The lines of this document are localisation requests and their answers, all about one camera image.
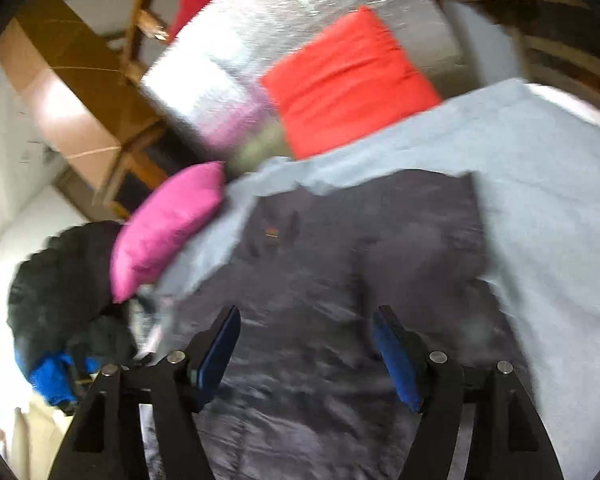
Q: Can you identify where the wooden shelf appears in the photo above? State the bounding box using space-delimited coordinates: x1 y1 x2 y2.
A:
440 0 600 126

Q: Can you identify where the pink pillow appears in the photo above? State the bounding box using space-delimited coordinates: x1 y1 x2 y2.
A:
109 161 227 305

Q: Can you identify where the white mattress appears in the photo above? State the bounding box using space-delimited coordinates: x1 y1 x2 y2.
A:
522 82 600 131

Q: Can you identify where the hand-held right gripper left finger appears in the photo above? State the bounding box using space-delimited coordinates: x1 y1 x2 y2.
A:
47 305 242 480

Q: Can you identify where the wooden chair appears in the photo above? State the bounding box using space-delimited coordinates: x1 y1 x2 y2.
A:
97 0 196 223

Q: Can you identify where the grey striped cloth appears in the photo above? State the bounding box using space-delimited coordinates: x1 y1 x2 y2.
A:
130 285 171 361

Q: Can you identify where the olive green pillow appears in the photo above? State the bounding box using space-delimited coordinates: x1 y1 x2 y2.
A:
225 122 293 178

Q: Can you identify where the black fluffy garment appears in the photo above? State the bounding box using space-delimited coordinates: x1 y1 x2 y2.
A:
7 220 141 376

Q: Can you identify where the red pillow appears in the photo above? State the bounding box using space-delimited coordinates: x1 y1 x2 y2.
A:
259 6 443 160

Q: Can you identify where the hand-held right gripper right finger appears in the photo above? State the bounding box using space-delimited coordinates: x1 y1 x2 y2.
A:
371 305 566 480

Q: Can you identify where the blue cloth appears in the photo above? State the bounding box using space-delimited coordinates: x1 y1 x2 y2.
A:
14 345 103 408

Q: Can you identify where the dark grey garment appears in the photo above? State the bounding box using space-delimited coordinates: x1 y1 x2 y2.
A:
145 169 536 480

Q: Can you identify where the light grey bed sheet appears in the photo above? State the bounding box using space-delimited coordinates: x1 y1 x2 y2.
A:
155 77 600 480

